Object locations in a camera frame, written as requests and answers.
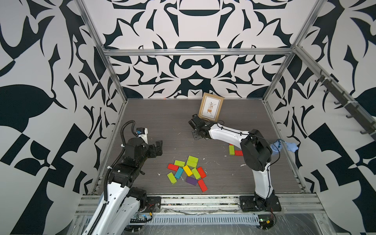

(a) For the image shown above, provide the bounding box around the blue cloth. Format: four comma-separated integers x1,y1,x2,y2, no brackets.
270,139,299,154

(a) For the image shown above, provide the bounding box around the black wall hook rail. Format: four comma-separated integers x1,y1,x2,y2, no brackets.
315,69,376,141

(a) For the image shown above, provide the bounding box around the wooden picture frame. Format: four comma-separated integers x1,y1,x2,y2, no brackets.
198,93,224,121

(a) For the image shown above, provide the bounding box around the teal block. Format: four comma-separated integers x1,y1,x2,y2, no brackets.
174,167,184,179

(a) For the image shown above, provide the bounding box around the lime block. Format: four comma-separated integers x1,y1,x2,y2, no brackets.
167,172,177,185
192,168,201,180
174,160,186,167
187,156,199,168
229,145,235,156

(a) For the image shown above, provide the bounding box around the red block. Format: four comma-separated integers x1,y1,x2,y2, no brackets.
235,150,243,156
167,164,179,171
197,179,208,193
197,167,207,179

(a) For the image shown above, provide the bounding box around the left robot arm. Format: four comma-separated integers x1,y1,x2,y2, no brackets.
82,137,163,235

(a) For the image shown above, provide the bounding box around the left circuit board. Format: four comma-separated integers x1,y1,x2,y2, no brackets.
130,214,153,223

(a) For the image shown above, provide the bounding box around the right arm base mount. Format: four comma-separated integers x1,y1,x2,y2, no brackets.
239,194,282,212

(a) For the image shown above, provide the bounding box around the right circuit board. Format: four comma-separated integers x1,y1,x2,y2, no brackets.
258,218,275,231

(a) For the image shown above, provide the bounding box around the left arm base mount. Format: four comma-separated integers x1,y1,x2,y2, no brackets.
138,196,162,213

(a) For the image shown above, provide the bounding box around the purple block lower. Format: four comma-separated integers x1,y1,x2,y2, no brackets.
186,176,197,186

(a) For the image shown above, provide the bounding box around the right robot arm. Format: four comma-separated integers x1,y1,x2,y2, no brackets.
189,115,274,204

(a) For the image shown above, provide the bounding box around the white cable duct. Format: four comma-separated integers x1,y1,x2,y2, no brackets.
147,214,259,226

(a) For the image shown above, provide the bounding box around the yellow block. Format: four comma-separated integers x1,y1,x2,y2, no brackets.
183,165,193,177

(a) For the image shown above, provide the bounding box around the circuit board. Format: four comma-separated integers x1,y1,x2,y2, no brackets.
258,218,275,231
130,214,153,223

